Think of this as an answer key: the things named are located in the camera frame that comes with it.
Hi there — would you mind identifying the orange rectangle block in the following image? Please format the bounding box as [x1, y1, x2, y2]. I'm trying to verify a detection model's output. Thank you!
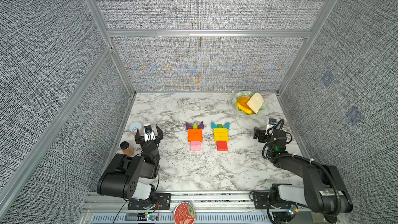
[188, 129, 203, 135]
[188, 131, 202, 140]

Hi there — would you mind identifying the teal triangle block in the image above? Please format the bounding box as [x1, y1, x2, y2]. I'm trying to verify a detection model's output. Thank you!
[211, 122, 218, 129]
[223, 122, 230, 129]

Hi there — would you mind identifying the orange rectangle block top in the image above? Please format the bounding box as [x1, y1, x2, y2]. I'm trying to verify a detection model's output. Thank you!
[188, 129, 203, 135]

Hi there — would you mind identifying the pink rectangle block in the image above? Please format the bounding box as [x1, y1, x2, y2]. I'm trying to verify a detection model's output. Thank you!
[190, 146, 201, 151]
[190, 141, 201, 147]

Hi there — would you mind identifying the red rectangle block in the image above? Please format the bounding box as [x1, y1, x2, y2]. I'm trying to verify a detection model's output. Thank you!
[217, 141, 227, 147]
[217, 146, 228, 151]

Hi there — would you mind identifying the yellow rectangle block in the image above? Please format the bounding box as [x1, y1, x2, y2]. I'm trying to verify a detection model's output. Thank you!
[214, 136, 229, 142]
[213, 128, 229, 133]
[214, 133, 229, 137]

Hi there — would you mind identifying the orange rectangle block diagonal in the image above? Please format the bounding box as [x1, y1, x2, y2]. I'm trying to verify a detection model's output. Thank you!
[188, 136, 203, 142]

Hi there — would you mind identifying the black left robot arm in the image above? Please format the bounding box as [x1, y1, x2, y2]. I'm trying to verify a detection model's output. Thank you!
[96, 125, 163, 210]

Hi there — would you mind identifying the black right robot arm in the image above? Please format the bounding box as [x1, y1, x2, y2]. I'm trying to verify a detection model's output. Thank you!
[249, 119, 353, 224]

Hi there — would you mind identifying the white round object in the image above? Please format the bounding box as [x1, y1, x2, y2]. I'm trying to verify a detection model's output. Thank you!
[129, 122, 143, 137]

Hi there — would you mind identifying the brown bottle black cap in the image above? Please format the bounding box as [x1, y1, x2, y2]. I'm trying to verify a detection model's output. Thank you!
[120, 141, 134, 157]

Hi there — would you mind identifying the yellow banana toy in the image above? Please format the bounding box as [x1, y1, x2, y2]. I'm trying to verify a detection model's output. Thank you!
[236, 102, 253, 115]

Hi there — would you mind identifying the beige bread slice toy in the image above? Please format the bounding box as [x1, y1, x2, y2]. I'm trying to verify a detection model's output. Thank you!
[247, 93, 264, 114]

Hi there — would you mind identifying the orange round food toy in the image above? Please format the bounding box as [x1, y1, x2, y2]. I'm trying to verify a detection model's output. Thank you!
[237, 95, 251, 107]

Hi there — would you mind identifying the green glass plate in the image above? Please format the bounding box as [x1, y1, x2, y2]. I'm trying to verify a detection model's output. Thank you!
[232, 91, 266, 115]

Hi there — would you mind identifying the red round tin lid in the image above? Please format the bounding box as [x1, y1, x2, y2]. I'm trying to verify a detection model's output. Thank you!
[173, 202, 197, 224]

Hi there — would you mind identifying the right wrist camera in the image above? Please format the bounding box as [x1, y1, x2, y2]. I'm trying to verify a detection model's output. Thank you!
[265, 118, 278, 135]

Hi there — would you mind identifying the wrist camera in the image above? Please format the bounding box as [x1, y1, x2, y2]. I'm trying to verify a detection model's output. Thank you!
[144, 124, 155, 142]
[265, 118, 278, 135]

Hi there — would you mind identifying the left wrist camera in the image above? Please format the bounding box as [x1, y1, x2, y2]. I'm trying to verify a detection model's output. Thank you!
[144, 124, 155, 142]

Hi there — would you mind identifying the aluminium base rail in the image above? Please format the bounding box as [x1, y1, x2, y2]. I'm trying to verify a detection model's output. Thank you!
[77, 189, 349, 224]

